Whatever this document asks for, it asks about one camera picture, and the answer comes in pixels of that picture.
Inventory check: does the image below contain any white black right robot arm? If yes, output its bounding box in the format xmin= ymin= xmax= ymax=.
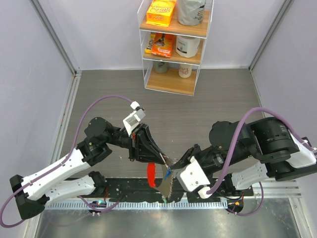
xmin=170 ymin=117 xmax=317 ymax=199

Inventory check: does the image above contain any orange snack box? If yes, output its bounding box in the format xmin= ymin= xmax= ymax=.
xmin=151 ymin=33 xmax=175 ymax=58
xmin=146 ymin=0 xmax=177 ymax=27

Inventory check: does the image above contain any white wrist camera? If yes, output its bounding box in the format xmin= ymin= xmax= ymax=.
xmin=123 ymin=109 xmax=145 ymax=136
xmin=176 ymin=156 xmax=211 ymax=199

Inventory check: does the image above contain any white patterned cup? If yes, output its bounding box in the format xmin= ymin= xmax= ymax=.
xmin=178 ymin=64 xmax=193 ymax=78

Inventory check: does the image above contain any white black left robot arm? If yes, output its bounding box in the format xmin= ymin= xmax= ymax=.
xmin=10 ymin=115 xmax=171 ymax=220

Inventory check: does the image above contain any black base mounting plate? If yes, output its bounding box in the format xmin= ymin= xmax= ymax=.
xmin=76 ymin=177 xmax=256 ymax=204

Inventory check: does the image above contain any red handled metal key organizer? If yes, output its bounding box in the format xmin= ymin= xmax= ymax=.
xmin=147 ymin=163 xmax=173 ymax=199

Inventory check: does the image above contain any grey white bag top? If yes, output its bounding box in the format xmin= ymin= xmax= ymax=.
xmin=176 ymin=0 xmax=206 ymax=26

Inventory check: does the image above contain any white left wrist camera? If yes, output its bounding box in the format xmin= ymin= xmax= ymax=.
xmin=123 ymin=109 xmax=145 ymax=136

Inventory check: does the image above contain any white wire wooden shelf rack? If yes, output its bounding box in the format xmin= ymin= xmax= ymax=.
xmin=137 ymin=0 xmax=214 ymax=96

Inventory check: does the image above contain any white bag middle shelf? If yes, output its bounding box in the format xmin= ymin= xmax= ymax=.
xmin=176 ymin=35 xmax=200 ymax=58

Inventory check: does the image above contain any aluminium frame rail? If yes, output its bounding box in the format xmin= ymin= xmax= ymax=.
xmin=32 ymin=69 xmax=82 ymax=199

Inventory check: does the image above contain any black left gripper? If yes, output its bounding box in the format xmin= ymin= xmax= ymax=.
xmin=106 ymin=122 xmax=167 ymax=164

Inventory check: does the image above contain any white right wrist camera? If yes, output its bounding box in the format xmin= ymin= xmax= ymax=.
xmin=176 ymin=156 xmax=211 ymax=199

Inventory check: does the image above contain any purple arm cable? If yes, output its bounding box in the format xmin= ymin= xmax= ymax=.
xmin=207 ymin=107 xmax=317 ymax=218
xmin=0 ymin=95 xmax=139 ymax=228

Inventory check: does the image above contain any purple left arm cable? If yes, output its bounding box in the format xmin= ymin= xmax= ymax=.
xmin=0 ymin=95 xmax=139 ymax=228

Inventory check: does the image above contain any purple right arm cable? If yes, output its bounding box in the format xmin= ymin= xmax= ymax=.
xmin=207 ymin=107 xmax=317 ymax=218

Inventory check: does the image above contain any grey green mug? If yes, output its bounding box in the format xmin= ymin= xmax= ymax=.
xmin=153 ymin=61 xmax=169 ymax=73

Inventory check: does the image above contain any orange snack box top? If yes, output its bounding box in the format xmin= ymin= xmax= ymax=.
xmin=146 ymin=0 xmax=177 ymax=27

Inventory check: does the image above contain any orange snack box middle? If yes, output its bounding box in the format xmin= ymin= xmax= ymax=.
xmin=151 ymin=33 xmax=175 ymax=58

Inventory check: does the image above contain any yellow black candy box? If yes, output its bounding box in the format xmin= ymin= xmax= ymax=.
xmin=144 ymin=33 xmax=156 ymax=54

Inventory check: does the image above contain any slotted white cable duct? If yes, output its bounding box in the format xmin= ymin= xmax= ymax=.
xmin=47 ymin=199 xmax=227 ymax=210

